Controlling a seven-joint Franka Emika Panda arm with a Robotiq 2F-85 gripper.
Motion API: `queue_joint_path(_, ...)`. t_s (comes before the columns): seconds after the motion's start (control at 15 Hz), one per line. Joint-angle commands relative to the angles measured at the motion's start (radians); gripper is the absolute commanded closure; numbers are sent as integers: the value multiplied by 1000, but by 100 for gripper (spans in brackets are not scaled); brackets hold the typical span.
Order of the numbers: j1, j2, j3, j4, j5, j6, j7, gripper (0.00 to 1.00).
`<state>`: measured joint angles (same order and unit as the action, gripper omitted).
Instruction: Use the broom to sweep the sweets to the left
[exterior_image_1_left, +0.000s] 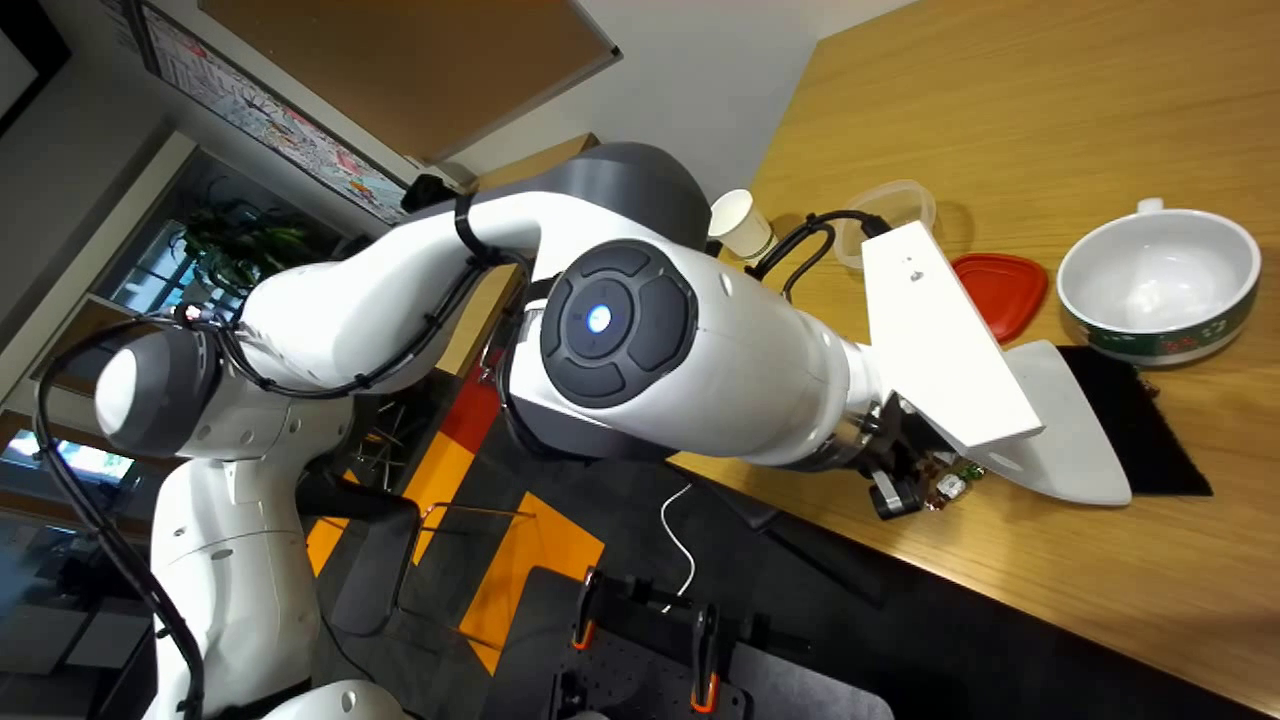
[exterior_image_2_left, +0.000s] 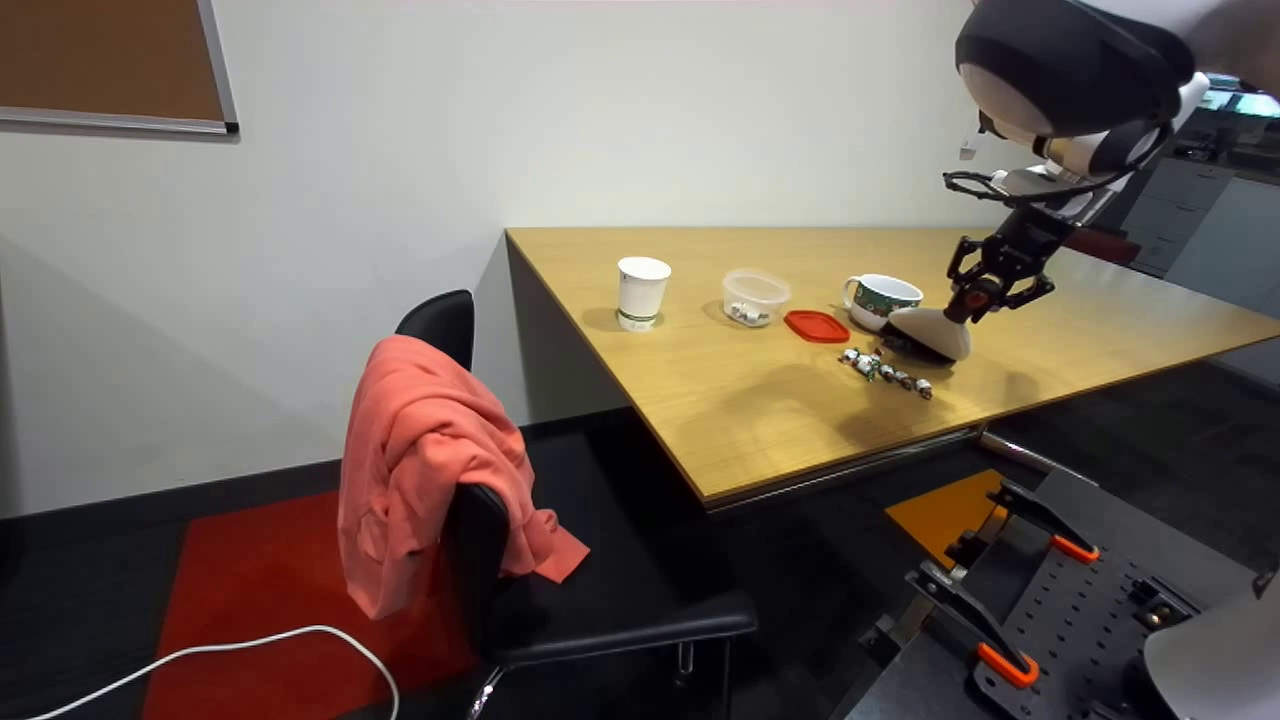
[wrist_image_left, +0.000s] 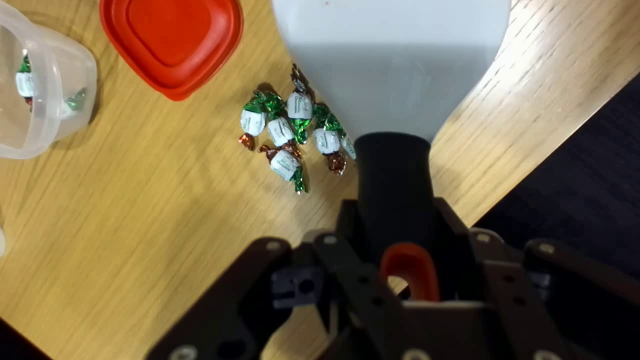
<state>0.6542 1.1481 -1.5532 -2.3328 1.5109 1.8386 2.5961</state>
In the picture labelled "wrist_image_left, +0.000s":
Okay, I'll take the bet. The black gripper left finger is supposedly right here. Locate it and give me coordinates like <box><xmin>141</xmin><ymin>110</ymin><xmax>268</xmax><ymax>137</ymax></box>
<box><xmin>145</xmin><ymin>199</ymin><xmax>405</xmax><ymax>360</ymax></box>

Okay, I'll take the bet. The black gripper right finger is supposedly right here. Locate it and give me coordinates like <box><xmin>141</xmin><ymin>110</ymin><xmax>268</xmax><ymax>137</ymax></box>
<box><xmin>433</xmin><ymin>197</ymin><xmax>640</xmax><ymax>360</ymax></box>

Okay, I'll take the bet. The clear plastic container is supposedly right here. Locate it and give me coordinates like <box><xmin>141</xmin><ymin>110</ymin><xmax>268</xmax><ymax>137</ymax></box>
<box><xmin>0</xmin><ymin>3</ymin><xmax>100</xmax><ymax>163</ymax></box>

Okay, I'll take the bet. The red plastic lid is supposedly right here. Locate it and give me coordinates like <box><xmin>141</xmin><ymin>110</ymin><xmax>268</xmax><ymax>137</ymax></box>
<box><xmin>97</xmin><ymin>0</ymin><xmax>246</xmax><ymax>105</ymax></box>

